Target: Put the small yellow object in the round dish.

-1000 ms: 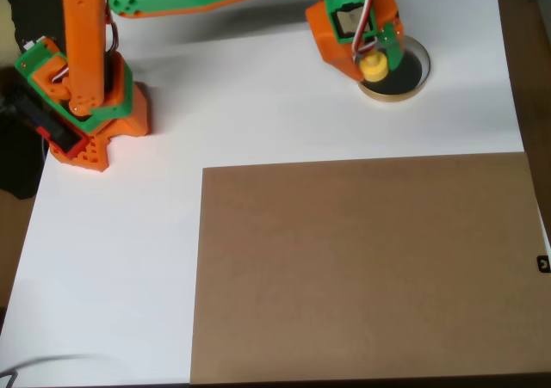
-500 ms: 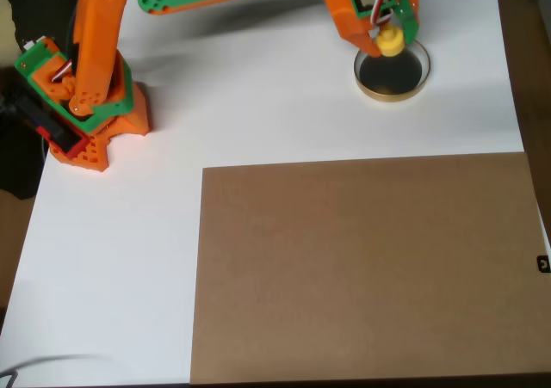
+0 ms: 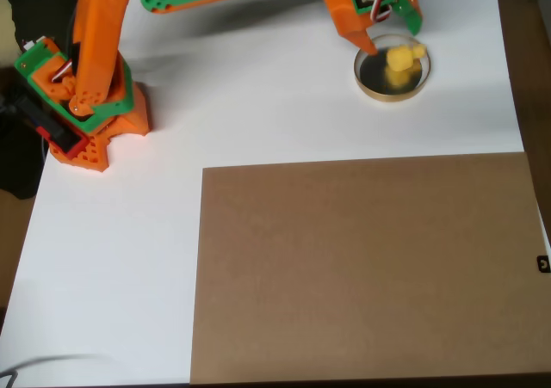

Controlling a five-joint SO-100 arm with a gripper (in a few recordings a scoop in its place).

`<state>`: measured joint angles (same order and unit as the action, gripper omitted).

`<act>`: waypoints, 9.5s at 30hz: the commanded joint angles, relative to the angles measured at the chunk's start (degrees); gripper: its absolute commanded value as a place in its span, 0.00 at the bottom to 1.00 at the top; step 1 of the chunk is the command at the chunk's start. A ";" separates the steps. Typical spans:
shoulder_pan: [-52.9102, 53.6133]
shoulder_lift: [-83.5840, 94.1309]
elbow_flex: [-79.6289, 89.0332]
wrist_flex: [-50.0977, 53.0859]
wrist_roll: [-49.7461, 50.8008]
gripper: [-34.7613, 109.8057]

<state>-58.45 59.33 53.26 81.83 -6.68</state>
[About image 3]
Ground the small yellow plastic piece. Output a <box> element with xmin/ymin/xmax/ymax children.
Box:
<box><xmin>384</xmin><ymin>43</ymin><xmax>428</xmax><ymax>73</ymax></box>

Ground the orange robot base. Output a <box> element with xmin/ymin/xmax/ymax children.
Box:
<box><xmin>25</xmin><ymin>80</ymin><xmax>152</xmax><ymax>174</ymax></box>

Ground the round dish gold rim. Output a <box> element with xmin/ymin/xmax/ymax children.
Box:
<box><xmin>353</xmin><ymin>33</ymin><xmax>431</xmax><ymax>104</ymax></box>

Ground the white board sheet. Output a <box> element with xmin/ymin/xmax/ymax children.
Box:
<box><xmin>0</xmin><ymin>0</ymin><xmax>530</xmax><ymax>388</ymax></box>

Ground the brown fibreboard panel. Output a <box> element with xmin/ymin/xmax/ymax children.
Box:
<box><xmin>189</xmin><ymin>151</ymin><xmax>551</xmax><ymax>385</ymax></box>

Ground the grey cable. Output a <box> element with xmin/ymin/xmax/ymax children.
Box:
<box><xmin>0</xmin><ymin>353</ymin><xmax>108</xmax><ymax>388</ymax></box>

